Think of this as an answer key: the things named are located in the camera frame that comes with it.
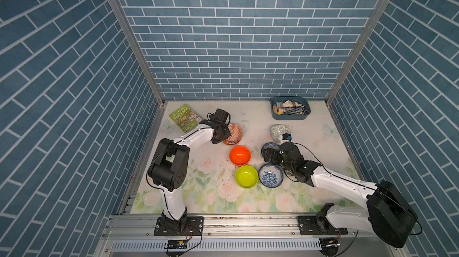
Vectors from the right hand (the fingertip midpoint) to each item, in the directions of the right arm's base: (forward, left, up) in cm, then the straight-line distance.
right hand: (270, 152), depth 87 cm
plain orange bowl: (0, +15, -7) cm, 17 cm away
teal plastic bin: (+45, -24, -5) cm, 51 cm away
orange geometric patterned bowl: (+13, +18, -4) cm, 23 cm away
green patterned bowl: (+17, -5, -6) cm, 19 cm away
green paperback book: (+23, +50, -6) cm, 56 cm away
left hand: (+10, +21, -2) cm, 23 cm away
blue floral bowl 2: (+6, 0, -4) cm, 7 cm away
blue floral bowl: (-9, -1, -8) cm, 11 cm away
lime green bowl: (-9, +11, -9) cm, 17 cm away
